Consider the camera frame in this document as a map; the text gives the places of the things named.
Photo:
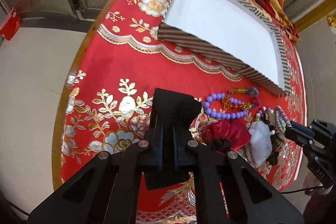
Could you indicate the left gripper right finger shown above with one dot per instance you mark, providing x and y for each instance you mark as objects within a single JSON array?
[{"x": 227, "y": 188}]

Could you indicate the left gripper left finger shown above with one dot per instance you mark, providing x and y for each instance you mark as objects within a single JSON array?
[{"x": 105, "y": 190}]

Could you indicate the brown scrunchie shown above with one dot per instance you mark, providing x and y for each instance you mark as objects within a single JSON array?
[{"x": 274, "y": 153}]

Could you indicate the red satin pouch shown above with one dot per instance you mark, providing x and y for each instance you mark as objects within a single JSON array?
[{"x": 225, "y": 136}]

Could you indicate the black velvet pouch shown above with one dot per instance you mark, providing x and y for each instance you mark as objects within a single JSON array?
[{"x": 166, "y": 161}]

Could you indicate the grey beaded bangle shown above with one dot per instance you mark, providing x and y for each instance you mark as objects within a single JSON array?
[{"x": 284, "y": 117}]

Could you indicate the right hand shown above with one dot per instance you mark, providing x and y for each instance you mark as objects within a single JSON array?
[{"x": 313, "y": 185}]

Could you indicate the red floral tablecloth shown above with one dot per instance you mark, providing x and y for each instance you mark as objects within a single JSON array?
[{"x": 111, "y": 86}]

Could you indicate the striped white tray box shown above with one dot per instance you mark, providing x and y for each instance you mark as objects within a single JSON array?
[{"x": 235, "y": 34}]

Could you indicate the red box on floor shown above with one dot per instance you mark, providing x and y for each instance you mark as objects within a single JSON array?
[{"x": 10, "y": 24}]

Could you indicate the wall sticker decoration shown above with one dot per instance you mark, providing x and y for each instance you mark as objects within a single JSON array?
[{"x": 331, "y": 20}]

